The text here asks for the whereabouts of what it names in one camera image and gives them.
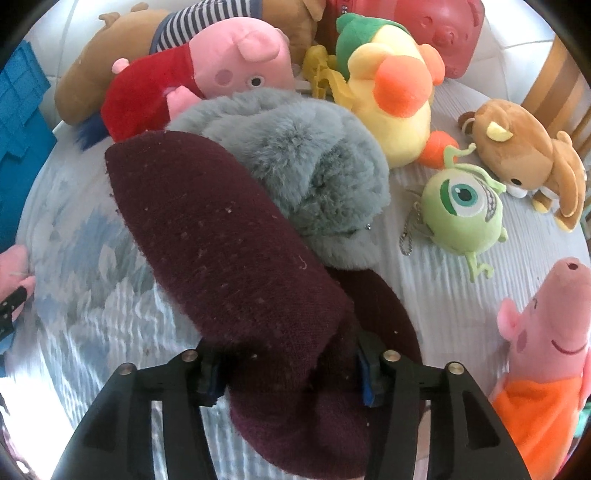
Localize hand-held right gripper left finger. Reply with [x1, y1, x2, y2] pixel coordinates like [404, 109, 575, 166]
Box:
[51, 350, 227, 480]

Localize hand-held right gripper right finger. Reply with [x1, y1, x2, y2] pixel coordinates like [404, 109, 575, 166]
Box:
[358, 335, 532, 480]

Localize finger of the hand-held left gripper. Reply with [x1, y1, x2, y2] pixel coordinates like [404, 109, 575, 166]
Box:
[0, 285, 29, 354]

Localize blue plastic crate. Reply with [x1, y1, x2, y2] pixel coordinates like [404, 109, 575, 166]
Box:
[0, 41, 57, 254]

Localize pale blue tablecloth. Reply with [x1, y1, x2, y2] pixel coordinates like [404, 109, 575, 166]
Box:
[2, 60, 591, 480]

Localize pig plush in orange dress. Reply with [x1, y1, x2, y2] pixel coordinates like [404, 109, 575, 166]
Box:
[487, 257, 591, 480]

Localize green one-eyed monster plush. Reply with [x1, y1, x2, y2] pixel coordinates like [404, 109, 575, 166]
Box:
[399, 143, 509, 283]

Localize dark blue fuzzy item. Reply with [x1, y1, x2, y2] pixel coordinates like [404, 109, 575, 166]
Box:
[74, 113, 109, 151]

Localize yellow duck plush green hat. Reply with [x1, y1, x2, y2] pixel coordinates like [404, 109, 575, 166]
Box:
[335, 13, 460, 169]

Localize brown capybara plush striped shirt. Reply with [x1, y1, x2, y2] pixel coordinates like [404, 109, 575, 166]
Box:
[54, 0, 324, 126]

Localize pig plush in red dress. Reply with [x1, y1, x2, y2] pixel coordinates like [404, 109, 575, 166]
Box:
[100, 19, 296, 143]

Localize brown bear plush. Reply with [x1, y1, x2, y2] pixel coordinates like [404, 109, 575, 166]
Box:
[458, 98, 587, 232]

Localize red plastic handbag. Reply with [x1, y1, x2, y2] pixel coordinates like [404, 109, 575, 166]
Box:
[318, 0, 485, 81]

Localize wooden chair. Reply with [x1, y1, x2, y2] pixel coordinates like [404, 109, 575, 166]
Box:
[521, 37, 591, 148]

